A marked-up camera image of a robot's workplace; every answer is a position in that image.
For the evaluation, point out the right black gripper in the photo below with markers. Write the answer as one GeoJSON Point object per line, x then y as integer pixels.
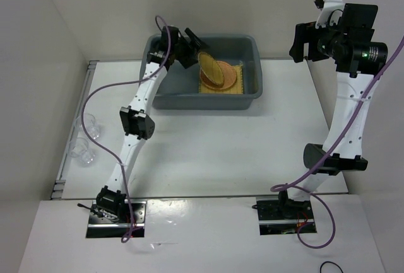
{"type": "Point", "coordinates": [307, 32]}

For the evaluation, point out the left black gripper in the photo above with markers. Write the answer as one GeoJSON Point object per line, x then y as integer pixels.
{"type": "Point", "coordinates": [188, 60]}

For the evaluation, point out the round yellow bamboo tray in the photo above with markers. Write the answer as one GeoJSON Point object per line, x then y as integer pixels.
{"type": "Point", "coordinates": [211, 69]}

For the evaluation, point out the round orange woven tray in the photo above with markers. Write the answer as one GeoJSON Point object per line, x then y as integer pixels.
{"type": "Point", "coordinates": [229, 75]}

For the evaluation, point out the square bamboo mat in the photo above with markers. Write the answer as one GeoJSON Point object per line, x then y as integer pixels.
{"type": "Point", "coordinates": [236, 89]}

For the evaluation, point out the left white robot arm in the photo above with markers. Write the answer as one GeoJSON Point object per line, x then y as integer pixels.
{"type": "Point", "coordinates": [135, 118]}

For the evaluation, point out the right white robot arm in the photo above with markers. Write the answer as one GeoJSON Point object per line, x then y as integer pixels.
{"type": "Point", "coordinates": [343, 33]}

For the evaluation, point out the grey plastic bin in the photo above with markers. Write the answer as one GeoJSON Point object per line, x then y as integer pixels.
{"type": "Point", "coordinates": [179, 90]}

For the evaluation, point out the clear plastic cup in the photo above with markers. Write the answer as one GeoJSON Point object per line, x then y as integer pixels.
{"type": "Point", "coordinates": [93, 132]}
{"type": "Point", "coordinates": [89, 122]}
{"type": "Point", "coordinates": [79, 149]}

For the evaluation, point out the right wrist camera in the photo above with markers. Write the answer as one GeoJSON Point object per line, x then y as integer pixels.
{"type": "Point", "coordinates": [330, 12]}

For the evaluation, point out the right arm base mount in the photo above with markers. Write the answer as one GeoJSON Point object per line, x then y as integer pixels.
{"type": "Point", "coordinates": [279, 216]}

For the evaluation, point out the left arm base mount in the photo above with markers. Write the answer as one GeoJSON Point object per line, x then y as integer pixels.
{"type": "Point", "coordinates": [103, 224]}

